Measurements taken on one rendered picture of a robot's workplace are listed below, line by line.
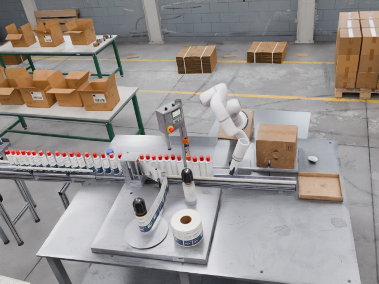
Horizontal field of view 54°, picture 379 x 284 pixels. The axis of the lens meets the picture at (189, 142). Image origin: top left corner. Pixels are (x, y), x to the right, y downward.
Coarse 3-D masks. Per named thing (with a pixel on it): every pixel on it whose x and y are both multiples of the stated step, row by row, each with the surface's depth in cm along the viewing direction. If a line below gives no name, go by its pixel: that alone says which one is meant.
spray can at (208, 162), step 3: (207, 156) 287; (207, 159) 287; (210, 159) 290; (207, 162) 288; (210, 162) 288; (207, 165) 289; (210, 165) 289; (207, 168) 291; (210, 168) 290; (207, 171) 293; (210, 171) 292; (207, 174) 295; (210, 174) 294
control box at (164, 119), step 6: (162, 108) 278; (168, 108) 277; (174, 108) 277; (156, 114) 279; (162, 114) 272; (168, 114) 274; (180, 114) 283; (162, 120) 276; (168, 120) 276; (162, 126) 280; (168, 126) 278; (174, 126) 283; (180, 126) 287; (162, 132) 285; (168, 132) 281
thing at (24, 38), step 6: (12, 24) 683; (12, 30) 683; (18, 30) 694; (24, 30) 665; (30, 30) 680; (12, 36) 666; (18, 36) 662; (24, 36) 666; (30, 36) 681; (12, 42) 680; (18, 42) 676; (24, 42) 673; (30, 42) 682
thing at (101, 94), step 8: (96, 80) 451; (104, 80) 448; (112, 80) 430; (88, 88) 445; (96, 88) 452; (104, 88) 449; (112, 88) 433; (88, 96) 429; (96, 96) 426; (104, 96) 423; (112, 96) 434; (88, 104) 436; (96, 104) 433; (104, 104) 430; (112, 104) 434
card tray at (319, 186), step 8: (304, 176) 292; (312, 176) 290; (320, 176) 289; (328, 176) 288; (336, 176) 286; (304, 184) 284; (312, 184) 283; (320, 184) 282; (328, 184) 281; (336, 184) 280; (304, 192) 277; (312, 192) 276; (320, 192) 275; (328, 192) 274; (336, 192) 273; (328, 200) 268; (336, 200) 267
